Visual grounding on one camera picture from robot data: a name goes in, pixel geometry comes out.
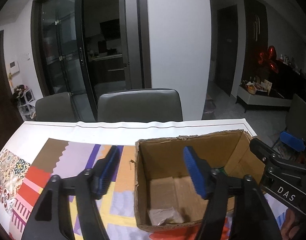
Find gold fortune biscuits bag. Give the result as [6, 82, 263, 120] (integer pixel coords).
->
[148, 207, 184, 226]

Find dark green snack packet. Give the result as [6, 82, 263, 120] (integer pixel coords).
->
[218, 167, 227, 175]

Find person's right hand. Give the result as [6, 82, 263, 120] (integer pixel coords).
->
[281, 209, 306, 239]

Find grey chair right side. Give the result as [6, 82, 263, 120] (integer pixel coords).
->
[285, 94, 306, 140]

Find brown cardboard box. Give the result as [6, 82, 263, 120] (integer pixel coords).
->
[134, 130, 265, 232]

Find white low cabinet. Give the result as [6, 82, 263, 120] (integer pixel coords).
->
[235, 86, 292, 113]

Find fruit basket on cabinet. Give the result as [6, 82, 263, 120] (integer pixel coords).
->
[246, 84, 257, 95]

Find colourful patterned tablecloth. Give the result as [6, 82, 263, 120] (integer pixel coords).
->
[0, 139, 282, 239]

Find grey dining chair left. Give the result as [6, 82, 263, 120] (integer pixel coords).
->
[35, 92, 78, 122]

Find red foil balloons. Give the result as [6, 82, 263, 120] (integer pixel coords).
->
[258, 46, 278, 73]

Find brown wooden door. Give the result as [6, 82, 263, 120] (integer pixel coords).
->
[0, 31, 23, 151]

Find white shoe rack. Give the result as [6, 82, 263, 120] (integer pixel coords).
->
[12, 85, 36, 121]

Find black sliding glass door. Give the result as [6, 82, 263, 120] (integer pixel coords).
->
[30, 0, 153, 98]

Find wall intercom panel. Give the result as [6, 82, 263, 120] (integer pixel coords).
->
[9, 61, 20, 75]

